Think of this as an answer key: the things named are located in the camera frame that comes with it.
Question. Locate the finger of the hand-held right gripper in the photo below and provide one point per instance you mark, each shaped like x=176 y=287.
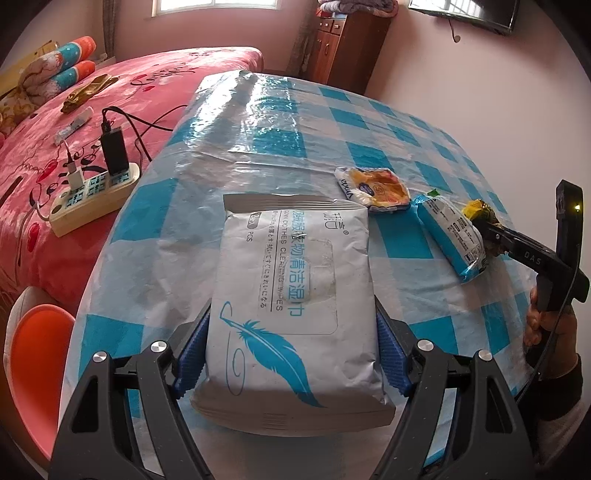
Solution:
x=495 y=247
x=526 y=256

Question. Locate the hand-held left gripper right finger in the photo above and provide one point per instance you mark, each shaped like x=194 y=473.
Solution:
x=392 y=355

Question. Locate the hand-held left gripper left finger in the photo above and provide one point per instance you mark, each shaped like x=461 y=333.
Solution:
x=194 y=355

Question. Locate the yellow red snack bag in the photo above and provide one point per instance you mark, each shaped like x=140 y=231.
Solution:
x=478 y=211

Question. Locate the white wet wipes pack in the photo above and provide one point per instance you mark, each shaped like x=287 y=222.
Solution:
x=295 y=295

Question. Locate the yellow orange snack packet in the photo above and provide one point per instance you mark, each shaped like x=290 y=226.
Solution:
x=374 y=189

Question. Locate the person's right forearm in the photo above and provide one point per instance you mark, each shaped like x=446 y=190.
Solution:
x=563 y=397

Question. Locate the person's right hand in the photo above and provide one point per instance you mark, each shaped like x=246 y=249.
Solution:
x=565 y=341

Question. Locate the blue and white packet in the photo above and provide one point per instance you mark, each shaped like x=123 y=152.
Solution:
x=450 y=235

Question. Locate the blue checkered tablecloth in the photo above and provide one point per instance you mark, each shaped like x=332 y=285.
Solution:
x=415 y=134

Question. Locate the orange chair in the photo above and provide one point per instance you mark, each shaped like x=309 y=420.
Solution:
x=37 y=369

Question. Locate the beige power strip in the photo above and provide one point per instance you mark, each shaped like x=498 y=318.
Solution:
x=92 y=194

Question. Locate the white charger plug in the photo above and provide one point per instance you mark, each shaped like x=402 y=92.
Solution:
x=76 y=177

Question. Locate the black power adapter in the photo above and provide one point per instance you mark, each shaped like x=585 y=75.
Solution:
x=114 y=150

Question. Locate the wooden cabinet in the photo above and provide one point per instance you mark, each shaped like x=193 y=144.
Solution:
x=346 y=50

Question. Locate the white oblong device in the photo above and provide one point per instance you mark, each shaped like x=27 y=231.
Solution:
x=74 y=122

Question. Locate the folded blankets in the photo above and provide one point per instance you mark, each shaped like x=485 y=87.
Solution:
x=355 y=7

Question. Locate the bed with pink sheet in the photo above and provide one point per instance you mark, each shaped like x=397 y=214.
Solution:
x=152 y=78

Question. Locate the golden brown cloth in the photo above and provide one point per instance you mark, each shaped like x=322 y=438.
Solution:
x=87 y=92

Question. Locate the floral blanket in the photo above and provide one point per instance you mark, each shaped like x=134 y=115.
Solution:
x=14 y=110

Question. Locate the rolled pillow with orange end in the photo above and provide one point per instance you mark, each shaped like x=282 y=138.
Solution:
x=74 y=74
x=60 y=53

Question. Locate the rolled colourful quilts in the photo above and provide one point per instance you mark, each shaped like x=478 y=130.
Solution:
x=23 y=67

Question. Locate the window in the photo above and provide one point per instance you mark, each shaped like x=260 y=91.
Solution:
x=212 y=4

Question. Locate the wall-mounted television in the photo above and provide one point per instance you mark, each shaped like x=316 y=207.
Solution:
x=461 y=9

